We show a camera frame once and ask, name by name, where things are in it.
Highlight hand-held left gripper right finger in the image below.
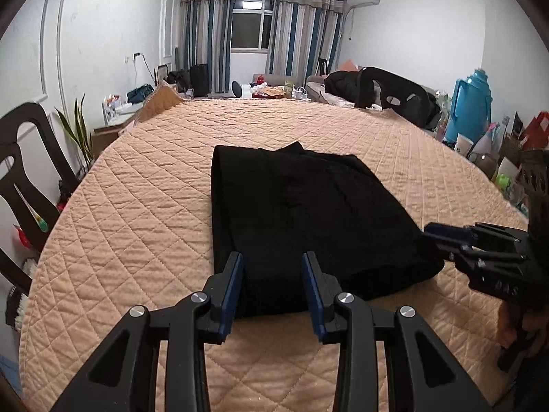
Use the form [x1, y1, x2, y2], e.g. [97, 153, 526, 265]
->
[301, 252, 492, 412]

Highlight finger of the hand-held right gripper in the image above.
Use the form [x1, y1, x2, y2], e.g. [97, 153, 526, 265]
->
[422, 222, 478, 263]
[472, 222, 530, 252]

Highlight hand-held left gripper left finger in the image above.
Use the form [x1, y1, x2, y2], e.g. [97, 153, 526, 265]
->
[49, 252, 245, 412]

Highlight black pants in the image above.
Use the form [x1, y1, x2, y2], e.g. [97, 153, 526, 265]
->
[210, 141, 444, 319]

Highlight red package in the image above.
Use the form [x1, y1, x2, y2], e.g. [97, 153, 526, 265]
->
[521, 112, 549, 147]

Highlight tan quilted blanket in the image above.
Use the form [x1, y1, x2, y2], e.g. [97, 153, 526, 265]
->
[19, 83, 533, 412]

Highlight blue thermos jug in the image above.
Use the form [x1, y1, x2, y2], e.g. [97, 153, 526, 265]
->
[444, 69, 493, 147]

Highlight dark wooden chair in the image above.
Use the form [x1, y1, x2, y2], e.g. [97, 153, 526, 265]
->
[0, 102, 80, 331]
[358, 66, 440, 129]

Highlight black jacket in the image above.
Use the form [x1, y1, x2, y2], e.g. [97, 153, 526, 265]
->
[324, 69, 374, 106]

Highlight beige sofa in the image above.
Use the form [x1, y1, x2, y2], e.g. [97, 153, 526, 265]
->
[305, 73, 365, 108]

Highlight white low cabinet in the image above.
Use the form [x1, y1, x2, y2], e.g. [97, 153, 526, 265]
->
[101, 94, 149, 127]

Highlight black suitcase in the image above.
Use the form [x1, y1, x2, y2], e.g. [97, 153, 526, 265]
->
[190, 64, 209, 97]

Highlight green potted plant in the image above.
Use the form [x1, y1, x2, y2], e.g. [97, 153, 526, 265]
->
[55, 94, 95, 172]

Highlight dark blue bag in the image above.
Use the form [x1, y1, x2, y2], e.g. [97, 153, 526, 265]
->
[127, 85, 154, 104]

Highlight striped curtain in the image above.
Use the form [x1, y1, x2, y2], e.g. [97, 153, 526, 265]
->
[265, 0, 347, 76]
[178, 0, 236, 93]

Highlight window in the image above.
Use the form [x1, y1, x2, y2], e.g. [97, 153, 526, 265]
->
[230, 0, 274, 52]

